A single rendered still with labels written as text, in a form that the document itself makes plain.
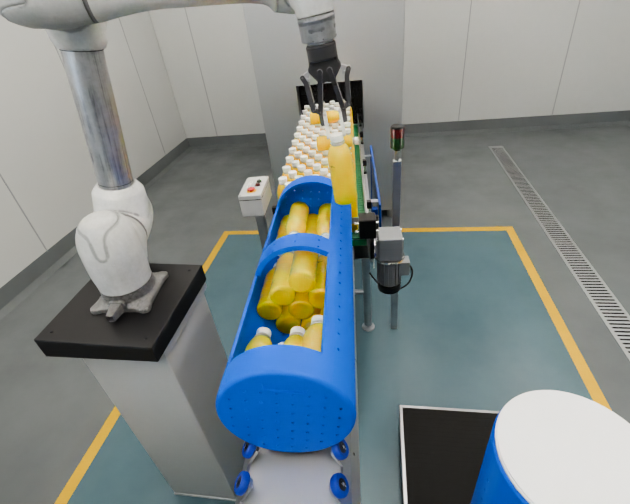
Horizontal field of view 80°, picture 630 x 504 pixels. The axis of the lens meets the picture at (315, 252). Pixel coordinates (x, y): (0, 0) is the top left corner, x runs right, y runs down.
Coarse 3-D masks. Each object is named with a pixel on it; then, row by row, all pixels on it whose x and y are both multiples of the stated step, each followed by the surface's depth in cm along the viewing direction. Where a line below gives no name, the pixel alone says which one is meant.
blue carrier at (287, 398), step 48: (288, 192) 143; (288, 240) 104; (336, 240) 109; (336, 288) 92; (240, 336) 92; (288, 336) 110; (336, 336) 80; (240, 384) 70; (288, 384) 70; (336, 384) 70; (240, 432) 80; (288, 432) 79; (336, 432) 78
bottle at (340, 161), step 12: (336, 144) 106; (336, 156) 106; (348, 156) 107; (336, 168) 108; (348, 168) 109; (336, 180) 111; (348, 180) 110; (336, 192) 113; (348, 192) 112; (348, 204) 115
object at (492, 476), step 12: (492, 432) 76; (492, 444) 74; (492, 456) 74; (492, 468) 74; (480, 480) 84; (492, 480) 75; (504, 480) 69; (480, 492) 83; (492, 492) 75; (504, 492) 70; (516, 492) 67
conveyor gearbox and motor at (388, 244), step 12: (384, 228) 173; (396, 228) 172; (384, 240) 166; (396, 240) 166; (384, 252) 170; (396, 252) 169; (384, 264) 173; (396, 264) 172; (408, 264) 176; (372, 276) 203; (384, 276) 179; (396, 276) 178; (384, 288) 183; (396, 288) 182
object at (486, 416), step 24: (408, 408) 176; (432, 408) 175; (408, 432) 167; (432, 432) 165; (456, 432) 164; (480, 432) 163; (408, 456) 158; (432, 456) 157; (456, 456) 156; (480, 456) 155; (408, 480) 151; (432, 480) 150; (456, 480) 149
